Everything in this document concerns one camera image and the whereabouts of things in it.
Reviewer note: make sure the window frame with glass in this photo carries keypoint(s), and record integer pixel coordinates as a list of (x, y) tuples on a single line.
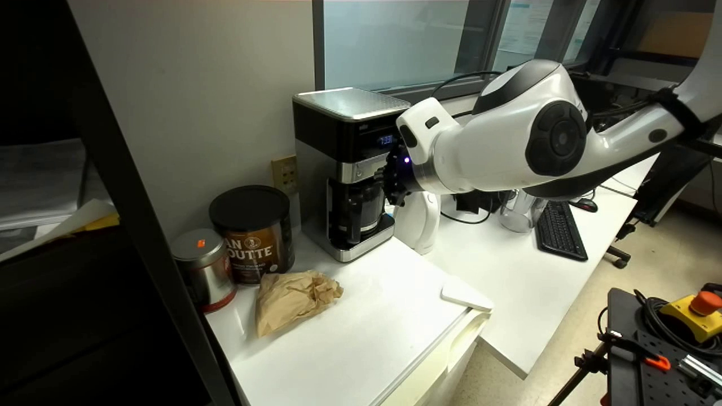
[(407, 41)]

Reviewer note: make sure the small red-lidded jar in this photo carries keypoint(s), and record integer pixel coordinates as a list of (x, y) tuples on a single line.
[(201, 267)]

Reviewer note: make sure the stack of papers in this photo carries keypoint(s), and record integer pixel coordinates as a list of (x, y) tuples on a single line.
[(46, 196)]

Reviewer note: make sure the black tripod with orange clamp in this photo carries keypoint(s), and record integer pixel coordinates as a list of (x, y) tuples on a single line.
[(595, 361)]

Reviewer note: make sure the yellow emergency stop box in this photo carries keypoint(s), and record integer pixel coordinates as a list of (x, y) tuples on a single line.
[(695, 313)]

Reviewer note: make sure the black perforated board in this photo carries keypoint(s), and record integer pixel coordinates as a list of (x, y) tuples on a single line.
[(639, 375)]

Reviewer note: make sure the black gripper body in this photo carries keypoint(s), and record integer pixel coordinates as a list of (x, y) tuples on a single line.
[(403, 171)]

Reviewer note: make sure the crumpled brown paper bag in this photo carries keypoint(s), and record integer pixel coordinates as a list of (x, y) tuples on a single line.
[(290, 302)]

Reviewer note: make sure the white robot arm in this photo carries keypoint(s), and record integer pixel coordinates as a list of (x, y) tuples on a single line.
[(511, 137)]

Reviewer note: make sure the black shelf frame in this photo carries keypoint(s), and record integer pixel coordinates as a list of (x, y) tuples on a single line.
[(126, 205)]

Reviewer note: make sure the white water filter pitcher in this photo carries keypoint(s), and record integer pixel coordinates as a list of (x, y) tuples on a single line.
[(517, 216)]

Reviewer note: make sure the glass coffee carafe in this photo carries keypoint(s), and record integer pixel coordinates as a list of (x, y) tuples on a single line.
[(358, 210)]

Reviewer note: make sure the black and silver coffee machine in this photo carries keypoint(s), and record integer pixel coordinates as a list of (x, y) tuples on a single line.
[(342, 120)]

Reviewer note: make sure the brown coffee can black lid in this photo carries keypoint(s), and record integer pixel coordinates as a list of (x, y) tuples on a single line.
[(252, 240)]

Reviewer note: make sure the white cabinet with drawer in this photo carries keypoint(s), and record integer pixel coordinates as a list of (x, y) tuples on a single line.
[(361, 339)]

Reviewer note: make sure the black computer mouse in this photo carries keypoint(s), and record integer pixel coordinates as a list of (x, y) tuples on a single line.
[(585, 205)]

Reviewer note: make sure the beige wall outlet plate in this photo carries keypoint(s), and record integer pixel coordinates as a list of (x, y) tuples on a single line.
[(282, 173)]

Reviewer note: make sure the black keyboard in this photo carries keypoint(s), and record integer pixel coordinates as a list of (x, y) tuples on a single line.
[(561, 228)]

